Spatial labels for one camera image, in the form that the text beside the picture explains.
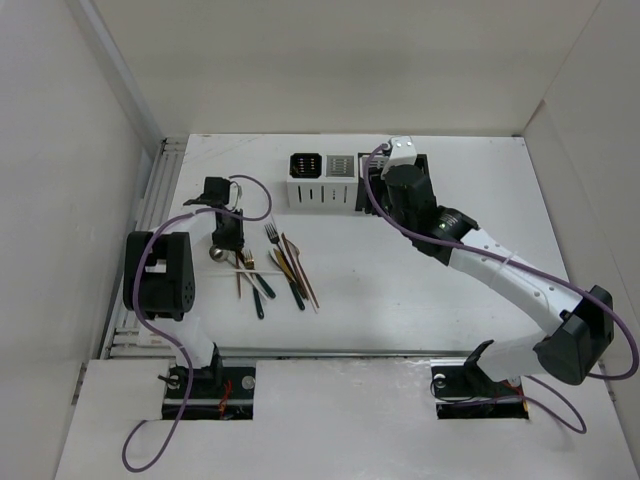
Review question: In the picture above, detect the bronze knife green handle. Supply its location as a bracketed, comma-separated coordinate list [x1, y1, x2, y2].
[269, 249, 305, 311]

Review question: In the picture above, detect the white utensil container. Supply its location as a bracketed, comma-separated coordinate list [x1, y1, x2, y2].
[286, 153, 359, 212]

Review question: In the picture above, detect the aluminium rail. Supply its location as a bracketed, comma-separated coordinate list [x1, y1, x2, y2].
[97, 137, 188, 360]
[219, 347, 470, 360]

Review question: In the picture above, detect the black utensil container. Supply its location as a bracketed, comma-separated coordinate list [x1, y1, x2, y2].
[355, 151, 432, 216]

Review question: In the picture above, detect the copper chopstick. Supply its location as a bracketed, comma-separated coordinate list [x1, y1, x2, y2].
[281, 233, 319, 313]

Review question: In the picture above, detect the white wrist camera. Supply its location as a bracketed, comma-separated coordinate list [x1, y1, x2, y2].
[386, 136, 418, 168]
[228, 180, 243, 210]

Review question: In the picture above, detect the silver spoon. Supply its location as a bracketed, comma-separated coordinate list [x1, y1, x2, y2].
[208, 246, 238, 272]

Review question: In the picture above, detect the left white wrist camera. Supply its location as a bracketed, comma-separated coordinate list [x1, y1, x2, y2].
[228, 180, 243, 210]

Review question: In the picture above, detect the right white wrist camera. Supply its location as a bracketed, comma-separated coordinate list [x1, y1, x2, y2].
[386, 136, 418, 168]

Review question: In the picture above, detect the aluminium rail front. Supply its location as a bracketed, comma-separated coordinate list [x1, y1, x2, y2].
[219, 347, 470, 360]

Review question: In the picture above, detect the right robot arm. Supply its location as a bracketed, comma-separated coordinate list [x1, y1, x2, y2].
[363, 161, 614, 394]

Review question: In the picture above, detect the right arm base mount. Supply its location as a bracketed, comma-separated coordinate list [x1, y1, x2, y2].
[430, 362, 529, 420]

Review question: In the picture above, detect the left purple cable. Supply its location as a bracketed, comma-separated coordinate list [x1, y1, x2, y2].
[122, 174, 274, 474]

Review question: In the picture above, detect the white chopstick long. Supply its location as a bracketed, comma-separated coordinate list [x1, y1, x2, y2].
[267, 195, 320, 314]

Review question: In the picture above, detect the gold fork green handle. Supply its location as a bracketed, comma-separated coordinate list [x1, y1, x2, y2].
[242, 249, 265, 320]

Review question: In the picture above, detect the aluminium rail left side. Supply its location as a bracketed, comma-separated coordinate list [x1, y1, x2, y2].
[97, 137, 188, 360]

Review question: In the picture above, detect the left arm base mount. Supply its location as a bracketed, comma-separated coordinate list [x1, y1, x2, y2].
[158, 362, 256, 421]

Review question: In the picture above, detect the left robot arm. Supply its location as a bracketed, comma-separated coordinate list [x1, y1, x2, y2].
[123, 177, 244, 397]

